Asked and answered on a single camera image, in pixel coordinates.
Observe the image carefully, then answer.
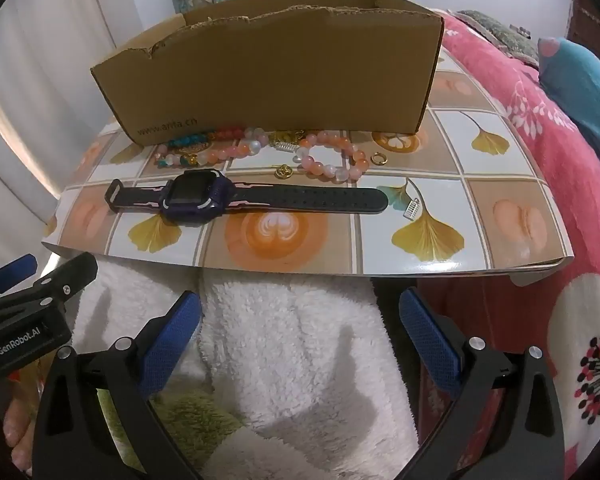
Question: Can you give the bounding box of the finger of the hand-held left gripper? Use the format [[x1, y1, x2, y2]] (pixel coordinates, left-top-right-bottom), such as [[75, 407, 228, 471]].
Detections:
[[0, 252, 99, 331], [0, 254, 37, 302]]

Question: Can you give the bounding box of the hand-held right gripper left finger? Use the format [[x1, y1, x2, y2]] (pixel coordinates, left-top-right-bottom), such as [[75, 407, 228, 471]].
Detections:
[[32, 290, 204, 480]]

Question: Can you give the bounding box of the brown cardboard box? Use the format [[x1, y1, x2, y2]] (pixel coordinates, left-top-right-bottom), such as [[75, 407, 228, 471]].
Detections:
[[90, 0, 445, 149]]

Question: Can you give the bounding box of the teal pillow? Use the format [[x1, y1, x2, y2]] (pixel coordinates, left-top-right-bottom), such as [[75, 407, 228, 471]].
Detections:
[[537, 36, 600, 183]]

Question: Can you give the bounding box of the pink floral blanket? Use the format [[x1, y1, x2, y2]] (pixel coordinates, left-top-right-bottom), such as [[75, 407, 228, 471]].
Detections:
[[415, 9, 600, 480]]

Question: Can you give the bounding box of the gold chain ornament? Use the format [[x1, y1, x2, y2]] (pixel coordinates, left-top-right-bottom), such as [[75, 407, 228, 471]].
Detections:
[[271, 130, 307, 146]]

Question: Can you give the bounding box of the leaf and coffee print mat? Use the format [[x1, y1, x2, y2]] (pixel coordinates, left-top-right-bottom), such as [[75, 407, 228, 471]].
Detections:
[[41, 45, 573, 277]]

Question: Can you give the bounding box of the multicolour bead bracelet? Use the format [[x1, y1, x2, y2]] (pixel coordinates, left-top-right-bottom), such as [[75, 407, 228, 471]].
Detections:
[[154, 127, 273, 170]]

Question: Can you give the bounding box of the person's left hand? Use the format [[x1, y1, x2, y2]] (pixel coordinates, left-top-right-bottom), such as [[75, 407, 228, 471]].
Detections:
[[2, 377, 46, 478]]

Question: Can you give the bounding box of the pink bead bracelet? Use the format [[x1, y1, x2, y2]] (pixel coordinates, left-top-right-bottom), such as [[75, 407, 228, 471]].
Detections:
[[294, 130, 371, 184]]

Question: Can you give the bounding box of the white curtain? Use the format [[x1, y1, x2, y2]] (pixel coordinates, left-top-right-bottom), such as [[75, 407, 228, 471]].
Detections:
[[0, 0, 183, 228]]

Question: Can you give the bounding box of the dark purple smartwatch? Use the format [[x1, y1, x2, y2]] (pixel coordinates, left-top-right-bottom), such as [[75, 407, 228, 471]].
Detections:
[[104, 169, 390, 226]]

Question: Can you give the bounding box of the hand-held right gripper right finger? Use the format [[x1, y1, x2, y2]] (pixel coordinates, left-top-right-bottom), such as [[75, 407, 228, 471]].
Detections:
[[397, 287, 566, 480]]

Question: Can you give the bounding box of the grey green patterned cushion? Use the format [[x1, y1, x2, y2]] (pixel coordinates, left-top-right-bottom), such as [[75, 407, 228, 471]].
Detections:
[[455, 9, 542, 67]]

